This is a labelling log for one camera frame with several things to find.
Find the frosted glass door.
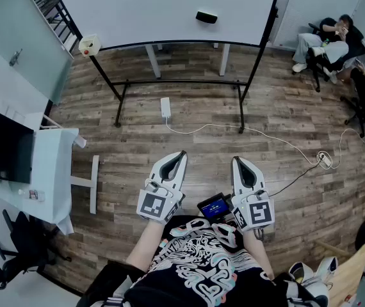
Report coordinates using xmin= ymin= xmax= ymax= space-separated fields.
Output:
xmin=0 ymin=0 xmax=75 ymax=106

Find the white cable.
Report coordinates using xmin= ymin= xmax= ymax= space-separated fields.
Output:
xmin=165 ymin=116 xmax=323 ymax=166
xmin=328 ymin=128 xmax=365 ymax=169

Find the white cloth-covered table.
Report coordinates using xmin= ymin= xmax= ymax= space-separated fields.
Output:
xmin=0 ymin=112 xmax=101 ymax=236

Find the light wooden board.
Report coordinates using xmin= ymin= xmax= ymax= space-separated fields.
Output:
xmin=328 ymin=241 xmax=365 ymax=307

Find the small black display device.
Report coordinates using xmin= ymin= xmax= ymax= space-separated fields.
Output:
xmin=197 ymin=192 xmax=234 ymax=223

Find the grey shoulder strap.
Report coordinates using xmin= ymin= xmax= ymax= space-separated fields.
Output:
xmin=281 ymin=278 xmax=329 ymax=307
xmin=101 ymin=294 xmax=129 ymax=307

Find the white table with black frame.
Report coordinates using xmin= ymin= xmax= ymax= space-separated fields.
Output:
xmin=49 ymin=0 xmax=282 ymax=134

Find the white power strip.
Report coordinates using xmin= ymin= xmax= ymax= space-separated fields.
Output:
xmin=316 ymin=151 xmax=333 ymax=169

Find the metal door handle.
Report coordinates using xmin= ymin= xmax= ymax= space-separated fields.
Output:
xmin=8 ymin=48 xmax=23 ymax=67

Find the white marker holder box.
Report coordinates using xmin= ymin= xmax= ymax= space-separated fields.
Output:
xmin=78 ymin=33 xmax=102 ymax=57

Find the clear water bottle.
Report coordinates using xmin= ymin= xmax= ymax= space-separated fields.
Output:
xmin=18 ymin=189 xmax=46 ymax=203

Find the person's right forearm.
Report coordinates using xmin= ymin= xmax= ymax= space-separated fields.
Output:
xmin=241 ymin=228 xmax=276 ymax=281

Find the white metal frame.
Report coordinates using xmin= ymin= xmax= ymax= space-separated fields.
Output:
xmin=4 ymin=106 xmax=63 ymax=130

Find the white sneaker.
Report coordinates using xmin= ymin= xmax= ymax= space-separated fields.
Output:
xmin=288 ymin=262 xmax=314 ymax=283
xmin=316 ymin=256 xmax=339 ymax=281

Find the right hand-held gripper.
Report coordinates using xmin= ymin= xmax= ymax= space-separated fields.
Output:
xmin=230 ymin=156 xmax=277 ymax=233

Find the black cable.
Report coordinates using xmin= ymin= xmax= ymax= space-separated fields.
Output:
xmin=253 ymin=164 xmax=321 ymax=241

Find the person's left forearm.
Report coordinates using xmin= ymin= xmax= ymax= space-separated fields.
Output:
xmin=125 ymin=219 xmax=167 ymax=273

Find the white-legged table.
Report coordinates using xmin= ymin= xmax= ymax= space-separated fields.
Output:
xmin=145 ymin=42 xmax=231 ymax=79

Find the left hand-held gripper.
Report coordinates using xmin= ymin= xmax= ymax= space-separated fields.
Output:
xmin=136 ymin=150 xmax=188 ymax=226

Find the black metal rack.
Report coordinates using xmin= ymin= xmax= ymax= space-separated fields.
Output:
xmin=33 ymin=0 xmax=83 ymax=54

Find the black monitor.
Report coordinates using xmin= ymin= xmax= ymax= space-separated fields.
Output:
xmin=0 ymin=105 xmax=35 ymax=185

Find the black patterned t-shirt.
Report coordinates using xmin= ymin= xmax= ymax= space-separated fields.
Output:
xmin=85 ymin=214 xmax=298 ymax=307

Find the black object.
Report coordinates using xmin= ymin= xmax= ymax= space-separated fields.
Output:
xmin=195 ymin=10 xmax=218 ymax=25

